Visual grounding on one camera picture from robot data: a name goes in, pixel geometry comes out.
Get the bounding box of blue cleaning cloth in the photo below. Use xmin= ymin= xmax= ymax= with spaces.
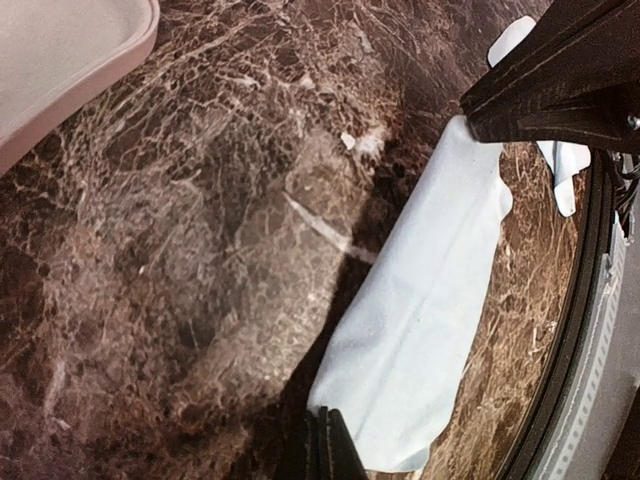
xmin=487 ymin=15 xmax=591 ymax=217
xmin=307 ymin=116 xmax=513 ymax=473

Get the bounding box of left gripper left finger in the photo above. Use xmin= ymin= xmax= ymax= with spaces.
xmin=303 ymin=407 xmax=330 ymax=480

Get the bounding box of black table front rail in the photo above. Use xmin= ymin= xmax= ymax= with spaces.
xmin=499 ymin=153 xmax=615 ymax=479

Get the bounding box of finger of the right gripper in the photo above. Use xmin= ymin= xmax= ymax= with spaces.
xmin=467 ymin=75 xmax=639 ymax=150
xmin=461 ymin=1 xmax=639 ymax=117

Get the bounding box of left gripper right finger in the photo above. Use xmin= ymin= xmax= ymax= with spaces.
xmin=324 ymin=409 xmax=367 ymax=480

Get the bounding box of white slotted cable duct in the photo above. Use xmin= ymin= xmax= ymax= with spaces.
xmin=532 ymin=220 xmax=639 ymax=479

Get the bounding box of pink glasses case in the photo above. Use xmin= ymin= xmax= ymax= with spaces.
xmin=1 ymin=1 xmax=160 ymax=172

